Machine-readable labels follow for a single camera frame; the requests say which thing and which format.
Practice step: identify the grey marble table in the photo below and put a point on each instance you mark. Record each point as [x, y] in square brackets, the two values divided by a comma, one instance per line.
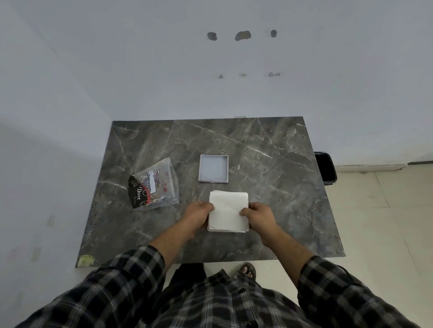
[216, 189]

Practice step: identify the person's right forearm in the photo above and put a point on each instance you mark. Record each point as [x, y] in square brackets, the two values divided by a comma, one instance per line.
[287, 251]

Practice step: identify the black printed packet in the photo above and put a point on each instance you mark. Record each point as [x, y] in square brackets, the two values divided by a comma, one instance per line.
[138, 193]

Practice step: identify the black waste bin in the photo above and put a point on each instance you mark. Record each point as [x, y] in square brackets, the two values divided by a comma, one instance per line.
[325, 168]

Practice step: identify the person's left forearm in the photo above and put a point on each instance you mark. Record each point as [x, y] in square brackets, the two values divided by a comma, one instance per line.
[171, 241]

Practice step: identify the person's left thumb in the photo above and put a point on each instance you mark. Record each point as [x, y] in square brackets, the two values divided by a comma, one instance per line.
[209, 206]

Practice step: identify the person's right thumb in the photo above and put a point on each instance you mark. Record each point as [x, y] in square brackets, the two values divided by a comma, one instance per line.
[245, 212]

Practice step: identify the yellow sticker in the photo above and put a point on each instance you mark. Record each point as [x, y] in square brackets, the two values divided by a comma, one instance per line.
[85, 261]

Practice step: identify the person's right hand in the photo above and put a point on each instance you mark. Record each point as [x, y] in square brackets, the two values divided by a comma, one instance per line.
[262, 216]

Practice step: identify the clear plastic bag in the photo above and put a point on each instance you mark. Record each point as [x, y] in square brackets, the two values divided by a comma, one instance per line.
[162, 186]

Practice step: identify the black trousers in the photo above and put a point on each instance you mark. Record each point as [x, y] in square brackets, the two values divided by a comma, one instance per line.
[184, 280]

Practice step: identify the black white plaid shirt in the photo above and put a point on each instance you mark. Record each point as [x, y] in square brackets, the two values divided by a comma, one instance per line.
[209, 297]

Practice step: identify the person's sandalled foot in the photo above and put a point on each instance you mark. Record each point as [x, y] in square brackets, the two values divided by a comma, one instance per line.
[246, 271]

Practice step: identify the person's left hand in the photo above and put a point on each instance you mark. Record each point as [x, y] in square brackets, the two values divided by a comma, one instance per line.
[196, 216]

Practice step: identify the white paper stack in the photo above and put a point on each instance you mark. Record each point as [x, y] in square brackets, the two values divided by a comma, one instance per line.
[228, 211]

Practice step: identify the white square box lid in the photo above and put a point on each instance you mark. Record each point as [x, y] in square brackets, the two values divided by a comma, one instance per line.
[213, 168]

